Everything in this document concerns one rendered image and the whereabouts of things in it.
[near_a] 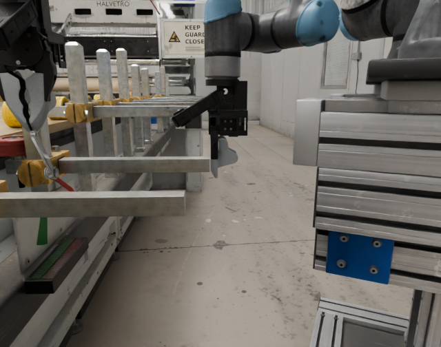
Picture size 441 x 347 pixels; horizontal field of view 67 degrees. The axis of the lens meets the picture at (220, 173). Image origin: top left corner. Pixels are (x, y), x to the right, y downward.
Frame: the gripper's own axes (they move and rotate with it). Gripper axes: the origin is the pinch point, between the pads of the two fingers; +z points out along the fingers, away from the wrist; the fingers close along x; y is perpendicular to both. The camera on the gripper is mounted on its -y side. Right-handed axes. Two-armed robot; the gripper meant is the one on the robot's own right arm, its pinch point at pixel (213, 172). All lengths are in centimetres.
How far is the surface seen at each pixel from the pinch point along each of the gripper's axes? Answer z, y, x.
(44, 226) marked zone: 8.0, -33.0, -10.7
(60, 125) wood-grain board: -6, -50, 41
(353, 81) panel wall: -28, 195, 389
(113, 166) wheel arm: -1.9, -21.5, -1.5
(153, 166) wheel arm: -1.8, -12.9, -1.5
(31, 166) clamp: -3.6, -35.1, -8.5
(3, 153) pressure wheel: -5.4, -42.6, -3.9
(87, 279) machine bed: 66, -56, 65
